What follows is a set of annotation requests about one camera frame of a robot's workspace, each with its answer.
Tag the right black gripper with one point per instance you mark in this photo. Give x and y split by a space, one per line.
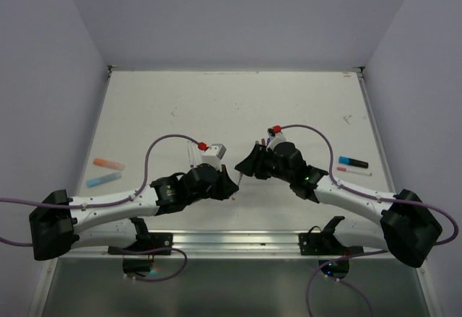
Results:
253 162

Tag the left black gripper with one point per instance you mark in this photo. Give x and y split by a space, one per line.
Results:
227 185

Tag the blue black highlighter marker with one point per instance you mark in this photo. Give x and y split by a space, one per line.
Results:
353 162

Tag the pink capped marker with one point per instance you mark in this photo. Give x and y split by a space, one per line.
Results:
353 171

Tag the orange highlighter marker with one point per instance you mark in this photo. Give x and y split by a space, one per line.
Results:
108 164

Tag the red capped white pen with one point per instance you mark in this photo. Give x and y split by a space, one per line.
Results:
195 154

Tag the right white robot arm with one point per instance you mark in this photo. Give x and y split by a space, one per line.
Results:
401 226

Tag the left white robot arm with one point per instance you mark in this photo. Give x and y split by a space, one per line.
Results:
57 222

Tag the light blue highlighter marker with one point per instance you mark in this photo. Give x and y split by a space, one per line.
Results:
93 182

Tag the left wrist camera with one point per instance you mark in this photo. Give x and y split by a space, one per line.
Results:
213 155

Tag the aluminium frame rail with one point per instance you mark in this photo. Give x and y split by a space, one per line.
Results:
211 242

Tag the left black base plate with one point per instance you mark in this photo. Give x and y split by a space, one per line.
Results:
148 244

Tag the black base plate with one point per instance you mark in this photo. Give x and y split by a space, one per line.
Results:
324 244
148 244

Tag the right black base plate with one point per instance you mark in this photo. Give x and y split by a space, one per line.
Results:
324 244

